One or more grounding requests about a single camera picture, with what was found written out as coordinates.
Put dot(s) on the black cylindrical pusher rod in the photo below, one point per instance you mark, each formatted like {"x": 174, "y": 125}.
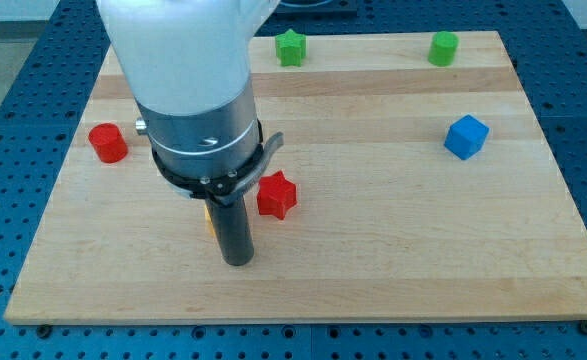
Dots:
{"x": 232, "y": 230}

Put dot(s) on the yellow hexagon block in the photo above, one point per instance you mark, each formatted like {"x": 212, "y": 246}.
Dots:
{"x": 208, "y": 222}

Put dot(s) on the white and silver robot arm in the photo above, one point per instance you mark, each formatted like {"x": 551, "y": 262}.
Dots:
{"x": 187, "y": 65}

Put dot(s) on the light wooden board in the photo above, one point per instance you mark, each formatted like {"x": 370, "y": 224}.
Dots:
{"x": 390, "y": 226}

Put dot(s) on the red star block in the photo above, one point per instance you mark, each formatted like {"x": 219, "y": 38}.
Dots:
{"x": 276, "y": 195}

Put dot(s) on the red cylinder block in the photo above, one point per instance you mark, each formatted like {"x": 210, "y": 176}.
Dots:
{"x": 108, "y": 143}

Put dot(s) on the green star block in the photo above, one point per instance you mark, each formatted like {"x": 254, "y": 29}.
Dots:
{"x": 290, "y": 48}

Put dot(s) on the blue cube block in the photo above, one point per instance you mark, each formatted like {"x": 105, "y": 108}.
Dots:
{"x": 466, "y": 137}

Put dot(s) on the green cylinder block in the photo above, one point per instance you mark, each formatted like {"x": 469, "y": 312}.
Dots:
{"x": 443, "y": 48}

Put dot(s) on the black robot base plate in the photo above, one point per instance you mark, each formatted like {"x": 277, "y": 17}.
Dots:
{"x": 317, "y": 7}

